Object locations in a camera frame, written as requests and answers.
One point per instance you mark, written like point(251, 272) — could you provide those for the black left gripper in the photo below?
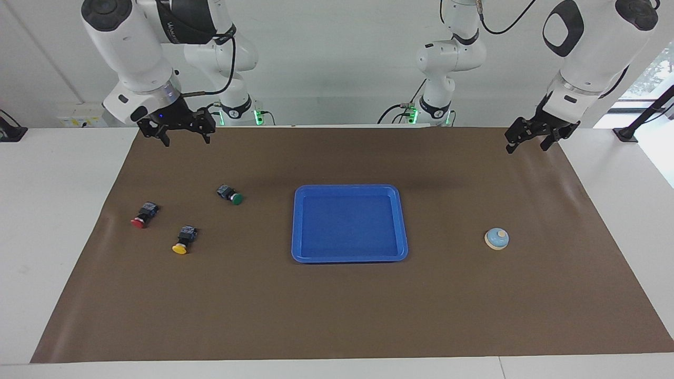
point(539, 127)

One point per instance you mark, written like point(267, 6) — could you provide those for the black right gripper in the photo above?
point(176, 120)

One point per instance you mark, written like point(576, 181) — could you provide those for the green push button switch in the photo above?
point(231, 196)

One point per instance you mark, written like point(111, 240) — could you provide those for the red push button switch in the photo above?
point(143, 217)

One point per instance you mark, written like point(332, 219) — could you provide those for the yellow push button switch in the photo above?
point(183, 242)

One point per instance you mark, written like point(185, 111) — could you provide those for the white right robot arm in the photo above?
point(131, 47)

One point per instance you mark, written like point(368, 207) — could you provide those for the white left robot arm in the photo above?
point(600, 47)

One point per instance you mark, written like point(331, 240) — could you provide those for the light blue desk bell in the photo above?
point(496, 239)

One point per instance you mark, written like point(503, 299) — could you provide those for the blue plastic tray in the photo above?
point(347, 223)

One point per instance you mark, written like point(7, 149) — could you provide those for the black angled stand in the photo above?
point(626, 134)

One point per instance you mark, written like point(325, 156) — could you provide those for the bright window pane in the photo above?
point(658, 68)

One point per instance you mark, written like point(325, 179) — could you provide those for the brown table mat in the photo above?
point(347, 310)

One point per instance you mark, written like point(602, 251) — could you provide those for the white wall socket box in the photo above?
point(79, 118)

